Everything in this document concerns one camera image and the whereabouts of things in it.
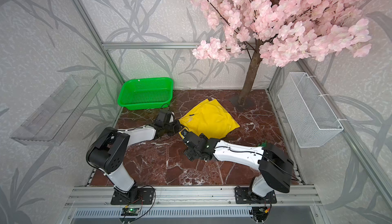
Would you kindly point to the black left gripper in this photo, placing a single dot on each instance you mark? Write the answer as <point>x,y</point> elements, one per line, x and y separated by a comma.
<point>177,126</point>

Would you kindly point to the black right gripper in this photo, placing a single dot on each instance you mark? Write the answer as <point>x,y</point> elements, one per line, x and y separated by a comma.
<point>189,154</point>

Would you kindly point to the yellow shorts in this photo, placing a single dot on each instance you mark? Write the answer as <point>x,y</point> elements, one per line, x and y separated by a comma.
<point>209,118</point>

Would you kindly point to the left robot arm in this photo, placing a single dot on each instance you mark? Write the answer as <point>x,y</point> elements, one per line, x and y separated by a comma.
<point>108,151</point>

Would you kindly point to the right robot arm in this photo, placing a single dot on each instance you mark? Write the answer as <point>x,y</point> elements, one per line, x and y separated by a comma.
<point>275,166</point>

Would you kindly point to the green plastic basket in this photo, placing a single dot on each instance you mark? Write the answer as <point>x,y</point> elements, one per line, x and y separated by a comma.
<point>149,93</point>

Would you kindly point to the small green object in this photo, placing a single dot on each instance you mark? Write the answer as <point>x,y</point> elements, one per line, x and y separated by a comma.
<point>263,144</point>

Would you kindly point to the right circuit board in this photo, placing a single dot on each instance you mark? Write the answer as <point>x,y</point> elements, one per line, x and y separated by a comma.
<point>259,211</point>

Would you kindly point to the left green circuit board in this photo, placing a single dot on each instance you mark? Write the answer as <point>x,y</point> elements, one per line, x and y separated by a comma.
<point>129,211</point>

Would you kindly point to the artificial cherry blossom tree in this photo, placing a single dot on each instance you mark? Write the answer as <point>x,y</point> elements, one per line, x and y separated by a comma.
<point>279,32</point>

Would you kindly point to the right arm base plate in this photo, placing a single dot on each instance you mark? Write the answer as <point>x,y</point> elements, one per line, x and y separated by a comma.
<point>243,195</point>

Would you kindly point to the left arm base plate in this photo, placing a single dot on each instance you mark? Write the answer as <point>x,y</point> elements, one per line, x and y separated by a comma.
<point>135,196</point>

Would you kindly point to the aluminium front rail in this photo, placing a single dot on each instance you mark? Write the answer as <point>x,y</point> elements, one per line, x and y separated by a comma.
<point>191,196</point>

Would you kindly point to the clear acrylic wall shelf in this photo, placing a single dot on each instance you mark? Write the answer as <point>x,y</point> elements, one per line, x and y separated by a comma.
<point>54,119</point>

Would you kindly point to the white wire mesh basket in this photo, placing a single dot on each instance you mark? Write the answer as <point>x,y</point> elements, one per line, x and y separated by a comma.
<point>311,118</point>

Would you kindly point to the aluminium frame post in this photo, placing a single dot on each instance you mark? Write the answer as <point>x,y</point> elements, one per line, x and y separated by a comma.
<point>95,35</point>

